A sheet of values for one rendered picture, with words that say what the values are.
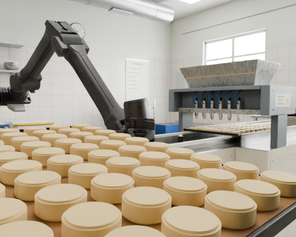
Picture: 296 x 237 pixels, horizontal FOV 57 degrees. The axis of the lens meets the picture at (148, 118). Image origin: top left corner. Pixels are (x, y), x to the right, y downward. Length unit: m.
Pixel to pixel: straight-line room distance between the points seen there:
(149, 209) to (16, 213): 0.11
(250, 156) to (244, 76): 0.45
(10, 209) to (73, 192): 0.06
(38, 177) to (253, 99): 1.44
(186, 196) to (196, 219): 0.06
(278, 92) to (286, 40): 3.56
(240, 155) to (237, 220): 1.36
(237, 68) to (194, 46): 4.65
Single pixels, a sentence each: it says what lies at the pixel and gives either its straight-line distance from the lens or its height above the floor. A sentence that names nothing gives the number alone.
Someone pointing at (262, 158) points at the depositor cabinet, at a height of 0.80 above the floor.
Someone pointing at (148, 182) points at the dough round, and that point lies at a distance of 0.34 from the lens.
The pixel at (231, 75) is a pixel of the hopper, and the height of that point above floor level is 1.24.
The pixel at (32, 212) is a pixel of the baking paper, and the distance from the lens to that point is 0.31.
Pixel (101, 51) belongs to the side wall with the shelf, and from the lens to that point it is 5.68.
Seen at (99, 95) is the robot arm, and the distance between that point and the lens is 0.86.
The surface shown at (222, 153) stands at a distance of 1.53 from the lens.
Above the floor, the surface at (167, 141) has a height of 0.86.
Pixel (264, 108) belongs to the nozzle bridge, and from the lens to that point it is 1.54.
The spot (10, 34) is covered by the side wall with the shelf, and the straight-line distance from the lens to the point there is 5.12.
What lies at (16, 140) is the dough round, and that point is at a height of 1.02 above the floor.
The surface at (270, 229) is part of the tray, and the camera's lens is 0.28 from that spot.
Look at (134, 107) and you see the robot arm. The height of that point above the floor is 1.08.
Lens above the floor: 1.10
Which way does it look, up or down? 4 degrees down
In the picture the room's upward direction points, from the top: straight up
